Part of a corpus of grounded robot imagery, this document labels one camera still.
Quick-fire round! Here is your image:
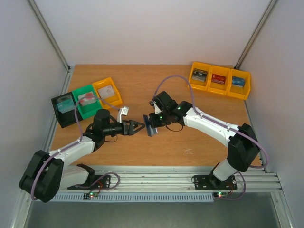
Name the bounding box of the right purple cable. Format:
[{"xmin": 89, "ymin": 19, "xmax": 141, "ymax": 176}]
[{"xmin": 152, "ymin": 75, "xmax": 270, "ymax": 169}]

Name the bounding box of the corner aluminium profile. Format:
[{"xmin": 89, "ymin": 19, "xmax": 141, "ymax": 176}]
[
  {"xmin": 28, "ymin": 0, "xmax": 72, "ymax": 79},
  {"xmin": 234, "ymin": 0, "xmax": 279, "ymax": 70}
]

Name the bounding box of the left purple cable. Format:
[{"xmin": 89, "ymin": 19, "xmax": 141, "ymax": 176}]
[{"xmin": 31, "ymin": 95, "xmax": 122, "ymax": 201}]

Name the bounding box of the blue card stack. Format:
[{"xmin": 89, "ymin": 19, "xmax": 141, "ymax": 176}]
[{"xmin": 232, "ymin": 76, "xmax": 246, "ymax": 88}]

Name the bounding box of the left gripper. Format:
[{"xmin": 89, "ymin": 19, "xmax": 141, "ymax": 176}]
[{"xmin": 104, "ymin": 119, "xmax": 145, "ymax": 136}]

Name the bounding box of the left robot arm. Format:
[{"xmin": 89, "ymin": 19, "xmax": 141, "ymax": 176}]
[{"xmin": 19, "ymin": 109, "xmax": 145, "ymax": 202}]

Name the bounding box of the controller board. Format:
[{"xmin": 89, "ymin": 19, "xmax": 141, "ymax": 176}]
[
  {"xmin": 213, "ymin": 192, "xmax": 230, "ymax": 198},
  {"xmin": 83, "ymin": 192, "xmax": 99, "ymax": 200}
]

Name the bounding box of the purple cable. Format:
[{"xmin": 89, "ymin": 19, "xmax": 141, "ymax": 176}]
[
  {"xmin": 152, "ymin": 75, "xmax": 270, "ymax": 169},
  {"xmin": 31, "ymin": 95, "xmax": 122, "ymax": 201}
]

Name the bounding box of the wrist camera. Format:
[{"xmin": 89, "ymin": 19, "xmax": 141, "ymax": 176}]
[
  {"xmin": 149, "ymin": 100, "xmax": 162, "ymax": 114},
  {"xmin": 117, "ymin": 106, "xmax": 129, "ymax": 123}
]

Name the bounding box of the yellow bin far left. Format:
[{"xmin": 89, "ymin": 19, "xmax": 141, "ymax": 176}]
[{"xmin": 189, "ymin": 62, "xmax": 211, "ymax": 91}]

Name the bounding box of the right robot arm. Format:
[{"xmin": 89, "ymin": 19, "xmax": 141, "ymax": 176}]
[{"xmin": 143, "ymin": 92, "xmax": 260, "ymax": 190}]

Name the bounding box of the left corner aluminium profile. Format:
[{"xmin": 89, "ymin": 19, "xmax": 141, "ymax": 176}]
[{"xmin": 28, "ymin": 0, "xmax": 72, "ymax": 79}]

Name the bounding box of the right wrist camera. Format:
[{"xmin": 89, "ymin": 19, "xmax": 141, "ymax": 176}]
[{"xmin": 149, "ymin": 100, "xmax": 162, "ymax": 114}]

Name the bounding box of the teal card stack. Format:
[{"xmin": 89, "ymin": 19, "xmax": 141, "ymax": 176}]
[{"xmin": 57, "ymin": 98, "xmax": 75, "ymax": 114}]

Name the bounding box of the right corner aluminium profile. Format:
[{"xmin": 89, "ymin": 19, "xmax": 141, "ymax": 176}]
[{"xmin": 234, "ymin": 0, "xmax": 279, "ymax": 70}]

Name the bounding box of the black bin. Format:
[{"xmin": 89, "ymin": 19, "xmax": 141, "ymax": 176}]
[{"xmin": 51, "ymin": 92, "xmax": 76, "ymax": 128}]

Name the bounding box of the grey slotted cable duct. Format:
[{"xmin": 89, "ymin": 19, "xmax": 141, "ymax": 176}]
[{"xmin": 51, "ymin": 192, "xmax": 214, "ymax": 203}]

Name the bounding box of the right controller board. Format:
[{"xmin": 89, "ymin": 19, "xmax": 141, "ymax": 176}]
[{"xmin": 213, "ymin": 192, "xmax": 230, "ymax": 198}]

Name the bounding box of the yellow bin far right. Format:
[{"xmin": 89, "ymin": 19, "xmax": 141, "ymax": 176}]
[{"xmin": 227, "ymin": 69, "xmax": 251, "ymax": 100}]

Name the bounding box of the yellow bin left side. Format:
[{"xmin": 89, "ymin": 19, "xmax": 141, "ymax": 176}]
[{"xmin": 92, "ymin": 77, "xmax": 123, "ymax": 109}]

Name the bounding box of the aluminium rail base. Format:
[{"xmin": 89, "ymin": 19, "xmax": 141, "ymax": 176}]
[{"xmin": 90, "ymin": 165, "xmax": 283, "ymax": 193}]

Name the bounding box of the red spot card stack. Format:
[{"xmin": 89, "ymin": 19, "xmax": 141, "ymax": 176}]
[{"xmin": 78, "ymin": 92, "xmax": 96, "ymax": 106}]

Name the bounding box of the left controller board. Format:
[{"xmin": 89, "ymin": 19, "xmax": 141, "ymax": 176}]
[{"xmin": 83, "ymin": 192, "xmax": 99, "ymax": 200}]

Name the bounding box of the yellow bin middle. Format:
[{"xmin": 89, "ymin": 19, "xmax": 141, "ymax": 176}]
[{"xmin": 207, "ymin": 65, "xmax": 232, "ymax": 95}]

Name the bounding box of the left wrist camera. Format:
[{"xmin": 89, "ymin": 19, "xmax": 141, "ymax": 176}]
[{"xmin": 117, "ymin": 106, "xmax": 129, "ymax": 123}]

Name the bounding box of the yellow bin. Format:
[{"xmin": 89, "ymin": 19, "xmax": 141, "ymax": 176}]
[
  {"xmin": 207, "ymin": 65, "xmax": 232, "ymax": 95},
  {"xmin": 189, "ymin": 62, "xmax": 211, "ymax": 91},
  {"xmin": 92, "ymin": 77, "xmax": 123, "ymax": 109},
  {"xmin": 227, "ymin": 69, "xmax": 251, "ymax": 100}
]

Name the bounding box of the green bin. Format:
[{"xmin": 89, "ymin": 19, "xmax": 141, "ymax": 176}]
[{"xmin": 72, "ymin": 84, "xmax": 102, "ymax": 119}]

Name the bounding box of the white card stack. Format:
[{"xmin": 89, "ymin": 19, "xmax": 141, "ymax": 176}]
[{"xmin": 97, "ymin": 85, "xmax": 115, "ymax": 99}]

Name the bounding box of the black card stack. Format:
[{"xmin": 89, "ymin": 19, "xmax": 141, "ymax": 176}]
[{"xmin": 192, "ymin": 68, "xmax": 208, "ymax": 82}]

